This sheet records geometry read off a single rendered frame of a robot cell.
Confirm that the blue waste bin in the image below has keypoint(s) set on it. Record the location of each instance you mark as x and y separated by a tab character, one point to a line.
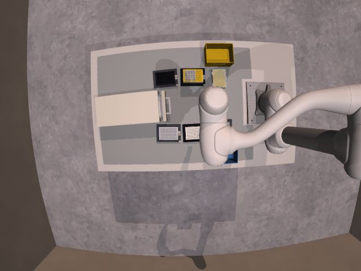
232	158

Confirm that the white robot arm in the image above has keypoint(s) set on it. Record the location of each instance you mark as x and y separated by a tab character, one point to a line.
218	140

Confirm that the yellow open-top bin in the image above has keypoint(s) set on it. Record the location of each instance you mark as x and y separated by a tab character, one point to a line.
219	54

